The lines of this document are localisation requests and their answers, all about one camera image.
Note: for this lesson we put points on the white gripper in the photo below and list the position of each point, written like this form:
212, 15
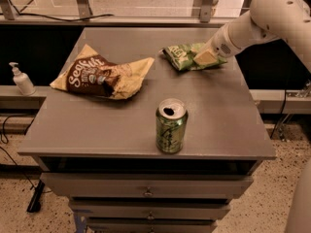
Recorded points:
219, 45

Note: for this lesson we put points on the green jalapeno chip bag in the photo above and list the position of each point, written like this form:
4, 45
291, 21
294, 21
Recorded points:
182, 56

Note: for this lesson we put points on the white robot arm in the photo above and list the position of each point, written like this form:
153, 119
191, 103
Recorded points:
269, 20

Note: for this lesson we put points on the brown sea salt chip bag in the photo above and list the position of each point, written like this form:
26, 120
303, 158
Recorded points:
92, 74

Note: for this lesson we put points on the green soda can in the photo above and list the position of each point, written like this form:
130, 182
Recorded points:
171, 120

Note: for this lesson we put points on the grey drawer cabinet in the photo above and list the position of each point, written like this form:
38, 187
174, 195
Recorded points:
79, 134

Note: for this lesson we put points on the metal window railing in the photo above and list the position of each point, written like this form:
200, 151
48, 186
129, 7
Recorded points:
122, 12

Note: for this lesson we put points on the white pump dispenser bottle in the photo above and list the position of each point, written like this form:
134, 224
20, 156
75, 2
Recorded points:
22, 81

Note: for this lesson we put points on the top grey drawer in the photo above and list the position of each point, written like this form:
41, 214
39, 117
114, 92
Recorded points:
146, 185

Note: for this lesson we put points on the grey drawer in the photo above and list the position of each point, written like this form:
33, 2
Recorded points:
152, 209
110, 225
146, 185

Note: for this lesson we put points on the middle grey drawer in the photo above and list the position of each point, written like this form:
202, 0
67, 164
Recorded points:
152, 209

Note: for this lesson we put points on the bottom grey drawer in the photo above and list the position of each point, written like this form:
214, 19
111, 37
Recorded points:
110, 225

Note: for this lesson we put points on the black power plug strip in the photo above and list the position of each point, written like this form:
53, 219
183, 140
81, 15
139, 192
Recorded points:
34, 205

